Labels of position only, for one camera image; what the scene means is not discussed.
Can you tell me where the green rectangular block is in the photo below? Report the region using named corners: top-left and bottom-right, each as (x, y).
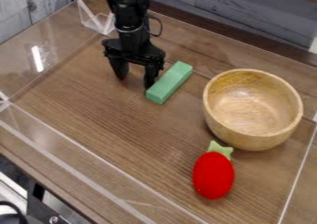
top-left (146, 61), bottom-right (193, 105)

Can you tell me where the clear acrylic tray wall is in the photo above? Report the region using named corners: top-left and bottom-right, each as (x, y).
top-left (0, 92), bottom-right (208, 224)

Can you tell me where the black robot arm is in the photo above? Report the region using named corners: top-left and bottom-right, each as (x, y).
top-left (102, 0), bottom-right (166, 88)

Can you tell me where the clear acrylic corner bracket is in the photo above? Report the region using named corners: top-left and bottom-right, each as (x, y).
top-left (77, 0), bottom-right (116, 35)

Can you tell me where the red plush strawberry toy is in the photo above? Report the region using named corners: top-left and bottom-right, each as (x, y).
top-left (192, 141), bottom-right (236, 200)

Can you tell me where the black cable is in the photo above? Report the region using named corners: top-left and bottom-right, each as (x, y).
top-left (0, 200), bottom-right (30, 224)

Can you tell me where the black metal table clamp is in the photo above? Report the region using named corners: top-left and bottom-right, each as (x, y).
top-left (26, 183), bottom-right (71, 224)

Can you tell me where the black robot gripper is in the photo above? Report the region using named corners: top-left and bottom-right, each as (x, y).
top-left (102, 30), bottom-right (166, 89)

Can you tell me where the brown wooden bowl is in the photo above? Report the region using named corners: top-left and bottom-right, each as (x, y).
top-left (204, 68), bottom-right (304, 151)

